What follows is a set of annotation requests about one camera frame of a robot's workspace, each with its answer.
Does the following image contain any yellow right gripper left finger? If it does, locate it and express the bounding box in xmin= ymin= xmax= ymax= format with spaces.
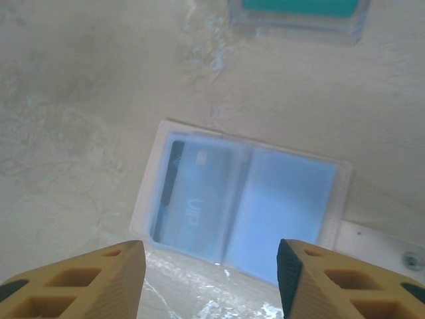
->
xmin=0 ymin=239 xmax=147 ymax=319

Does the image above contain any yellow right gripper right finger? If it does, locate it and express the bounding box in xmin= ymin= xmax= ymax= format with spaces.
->
xmin=277 ymin=238 xmax=425 ymax=319

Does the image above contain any blue VIP card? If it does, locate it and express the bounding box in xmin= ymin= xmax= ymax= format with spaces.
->
xmin=151 ymin=139 xmax=252 ymax=265

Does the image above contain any blue green card box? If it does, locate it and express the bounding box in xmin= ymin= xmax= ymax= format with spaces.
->
xmin=228 ymin=0 xmax=371 ymax=46

